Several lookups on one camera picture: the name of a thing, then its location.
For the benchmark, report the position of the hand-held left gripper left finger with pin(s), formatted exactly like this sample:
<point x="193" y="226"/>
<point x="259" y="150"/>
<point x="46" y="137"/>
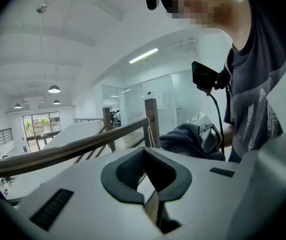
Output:
<point x="110" y="184"/>

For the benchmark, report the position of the long ceiling light strip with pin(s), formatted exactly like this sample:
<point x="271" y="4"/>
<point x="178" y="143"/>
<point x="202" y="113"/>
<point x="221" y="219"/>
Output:
<point x="144" y="55"/>

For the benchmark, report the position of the black pendant lamp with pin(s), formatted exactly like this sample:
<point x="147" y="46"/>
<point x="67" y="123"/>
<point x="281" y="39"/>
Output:
<point x="56" y="102"/>
<point x="18" y="106"/>
<point x="54" y="89"/>

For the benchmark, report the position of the dark wooden handrail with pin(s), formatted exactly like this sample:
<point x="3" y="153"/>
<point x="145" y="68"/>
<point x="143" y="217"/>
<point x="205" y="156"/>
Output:
<point x="58" y="151"/>

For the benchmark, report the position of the person's dark printed shirt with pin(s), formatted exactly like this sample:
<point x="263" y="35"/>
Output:
<point x="255" y="84"/>

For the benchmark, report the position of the person's right forearm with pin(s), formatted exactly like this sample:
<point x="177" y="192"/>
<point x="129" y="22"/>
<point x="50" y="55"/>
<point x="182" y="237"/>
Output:
<point x="228" y="135"/>

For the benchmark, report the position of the white paper notice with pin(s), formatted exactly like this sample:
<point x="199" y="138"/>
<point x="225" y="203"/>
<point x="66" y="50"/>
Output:
<point x="159" y="100"/>

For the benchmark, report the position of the dark wooden newel post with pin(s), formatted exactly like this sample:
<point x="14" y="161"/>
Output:
<point x="107" y="124"/>
<point x="151" y="119"/>

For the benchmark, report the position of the person's head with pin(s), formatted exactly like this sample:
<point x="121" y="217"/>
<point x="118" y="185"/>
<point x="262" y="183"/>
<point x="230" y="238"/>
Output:
<point x="207" y="6"/>

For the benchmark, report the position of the frosted glass partition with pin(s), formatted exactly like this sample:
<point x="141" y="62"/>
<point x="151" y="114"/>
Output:
<point x="167" y="101"/>

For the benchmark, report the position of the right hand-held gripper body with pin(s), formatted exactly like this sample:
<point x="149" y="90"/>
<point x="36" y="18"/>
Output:
<point x="195" y="119"/>

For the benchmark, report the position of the dark blue cloth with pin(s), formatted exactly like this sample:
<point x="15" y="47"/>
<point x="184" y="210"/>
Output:
<point x="180" y="139"/>

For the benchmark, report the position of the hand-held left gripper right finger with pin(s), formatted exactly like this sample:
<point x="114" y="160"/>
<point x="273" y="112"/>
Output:
<point x="180" y="181"/>

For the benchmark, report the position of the large window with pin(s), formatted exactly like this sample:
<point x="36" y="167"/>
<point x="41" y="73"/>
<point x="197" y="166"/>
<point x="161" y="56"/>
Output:
<point x="41" y="126"/>

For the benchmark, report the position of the black chest-mounted device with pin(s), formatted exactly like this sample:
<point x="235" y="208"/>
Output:
<point x="203" y="76"/>

